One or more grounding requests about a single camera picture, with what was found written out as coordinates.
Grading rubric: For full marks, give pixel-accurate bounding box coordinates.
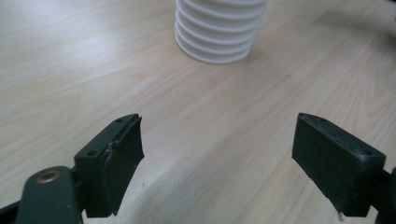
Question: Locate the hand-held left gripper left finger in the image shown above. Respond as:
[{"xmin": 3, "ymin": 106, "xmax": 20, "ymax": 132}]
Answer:
[{"xmin": 74, "ymin": 113, "xmax": 146, "ymax": 218}]

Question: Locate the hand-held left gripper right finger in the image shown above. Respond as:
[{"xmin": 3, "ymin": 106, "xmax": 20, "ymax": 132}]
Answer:
[{"xmin": 291, "ymin": 112, "xmax": 388, "ymax": 218}]

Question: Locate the stack of white paper cups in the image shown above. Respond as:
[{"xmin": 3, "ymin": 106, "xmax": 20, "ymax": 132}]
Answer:
[{"xmin": 174, "ymin": 0, "xmax": 268, "ymax": 65}]

